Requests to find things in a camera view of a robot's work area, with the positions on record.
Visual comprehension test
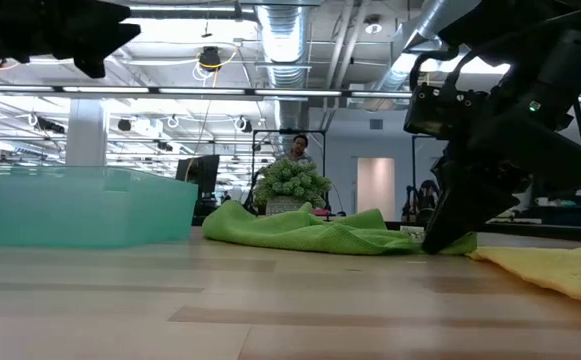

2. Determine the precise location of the person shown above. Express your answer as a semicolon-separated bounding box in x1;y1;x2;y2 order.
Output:
274;133;317;166
416;178;442;224

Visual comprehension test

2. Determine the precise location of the silver ventilation duct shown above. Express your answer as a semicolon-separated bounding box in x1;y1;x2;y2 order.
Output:
364;0;481;112
253;0;316;132

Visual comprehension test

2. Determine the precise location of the yellow microfiber towel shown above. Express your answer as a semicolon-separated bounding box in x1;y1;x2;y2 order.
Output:
466;227;581;311

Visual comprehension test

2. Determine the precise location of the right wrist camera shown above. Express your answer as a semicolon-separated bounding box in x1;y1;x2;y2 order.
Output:
403;82;489;139

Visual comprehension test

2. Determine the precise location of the green microfiber towel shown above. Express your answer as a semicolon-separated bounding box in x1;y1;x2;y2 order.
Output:
201;200;478;257

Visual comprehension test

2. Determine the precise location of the dark cabinet with screen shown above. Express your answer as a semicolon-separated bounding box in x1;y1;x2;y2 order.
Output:
528;175;581;227

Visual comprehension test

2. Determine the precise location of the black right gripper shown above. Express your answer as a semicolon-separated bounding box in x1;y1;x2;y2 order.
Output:
421;74;581;255

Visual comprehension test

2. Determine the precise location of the teal plastic basket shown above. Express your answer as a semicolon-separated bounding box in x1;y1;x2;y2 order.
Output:
0;164;200;250

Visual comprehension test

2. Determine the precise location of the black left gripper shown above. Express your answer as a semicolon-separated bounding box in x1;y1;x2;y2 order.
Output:
0;0;142;80

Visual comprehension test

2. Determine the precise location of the pale door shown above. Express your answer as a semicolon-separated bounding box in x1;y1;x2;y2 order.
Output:
355;156;397;222

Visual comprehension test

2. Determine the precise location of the green plant in patterned pot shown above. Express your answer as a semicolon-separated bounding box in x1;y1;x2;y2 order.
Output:
252;158;333;217

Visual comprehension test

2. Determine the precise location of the black ceiling device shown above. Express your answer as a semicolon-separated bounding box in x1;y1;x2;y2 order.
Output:
198;45;223;72

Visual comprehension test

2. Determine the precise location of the long ceiling light bar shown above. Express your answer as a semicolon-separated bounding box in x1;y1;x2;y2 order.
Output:
0;83;414;102

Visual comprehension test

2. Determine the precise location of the black office monitor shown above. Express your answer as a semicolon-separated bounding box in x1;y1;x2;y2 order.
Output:
174;154;221;202

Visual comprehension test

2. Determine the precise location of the black stand frame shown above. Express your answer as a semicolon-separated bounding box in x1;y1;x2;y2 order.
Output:
251;128;328;214
410;133;451;222

